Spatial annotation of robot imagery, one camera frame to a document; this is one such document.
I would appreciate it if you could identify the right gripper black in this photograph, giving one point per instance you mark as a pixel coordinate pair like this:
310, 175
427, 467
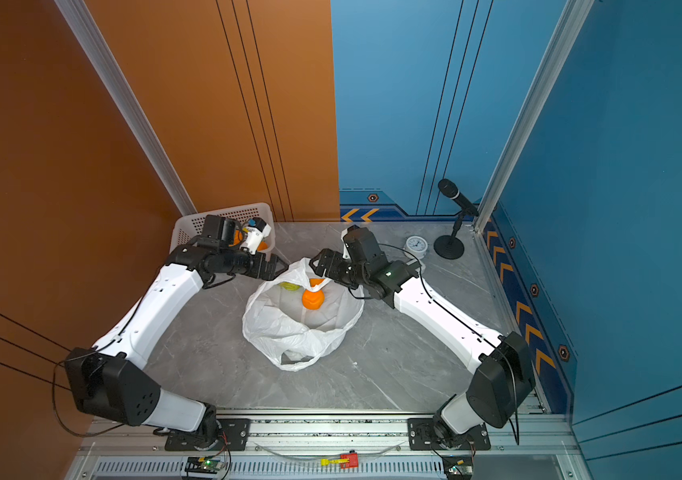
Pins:
327, 255

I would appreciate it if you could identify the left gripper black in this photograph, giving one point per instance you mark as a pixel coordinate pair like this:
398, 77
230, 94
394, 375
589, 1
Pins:
271, 272

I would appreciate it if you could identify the orange persimmon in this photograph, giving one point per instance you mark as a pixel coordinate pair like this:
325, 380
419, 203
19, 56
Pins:
313, 300

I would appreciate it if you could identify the white plastic bag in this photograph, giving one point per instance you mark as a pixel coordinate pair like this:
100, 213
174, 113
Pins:
290, 336

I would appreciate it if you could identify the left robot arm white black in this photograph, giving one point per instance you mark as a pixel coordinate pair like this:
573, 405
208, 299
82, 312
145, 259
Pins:
109, 380

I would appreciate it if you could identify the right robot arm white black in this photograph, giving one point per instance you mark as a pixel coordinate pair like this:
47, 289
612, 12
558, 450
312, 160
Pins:
500, 365

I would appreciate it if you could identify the small green fruit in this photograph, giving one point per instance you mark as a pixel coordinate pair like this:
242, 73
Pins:
290, 286

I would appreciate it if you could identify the white perforated plastic basket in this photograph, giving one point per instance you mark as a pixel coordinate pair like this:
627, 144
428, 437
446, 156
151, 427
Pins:
191, 225

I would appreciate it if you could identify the round white clock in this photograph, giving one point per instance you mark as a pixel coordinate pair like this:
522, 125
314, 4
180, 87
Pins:
417, 246

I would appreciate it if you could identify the black microphone on stand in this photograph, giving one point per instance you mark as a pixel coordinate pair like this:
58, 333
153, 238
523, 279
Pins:
449, 246

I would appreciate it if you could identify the red yellow connector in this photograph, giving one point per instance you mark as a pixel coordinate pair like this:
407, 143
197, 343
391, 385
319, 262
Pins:
343, 461

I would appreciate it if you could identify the left green circuit board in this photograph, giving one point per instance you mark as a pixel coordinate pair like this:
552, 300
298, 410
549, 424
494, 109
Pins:
205, 468

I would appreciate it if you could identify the green circuit board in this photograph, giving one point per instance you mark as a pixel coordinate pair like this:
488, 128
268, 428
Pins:
458, 468
205, 468

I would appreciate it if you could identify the right green circuit board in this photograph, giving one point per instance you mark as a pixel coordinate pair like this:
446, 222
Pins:
458, 468

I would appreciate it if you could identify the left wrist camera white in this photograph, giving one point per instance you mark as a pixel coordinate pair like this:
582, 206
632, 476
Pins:
255, 232

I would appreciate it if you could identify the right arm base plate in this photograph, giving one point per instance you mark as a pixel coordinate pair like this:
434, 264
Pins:
426, 434

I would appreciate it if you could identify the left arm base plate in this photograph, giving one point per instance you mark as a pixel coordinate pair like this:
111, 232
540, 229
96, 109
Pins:
230, 434

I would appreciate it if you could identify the aluminium front rail frame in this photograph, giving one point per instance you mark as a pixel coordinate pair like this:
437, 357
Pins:
288, 444

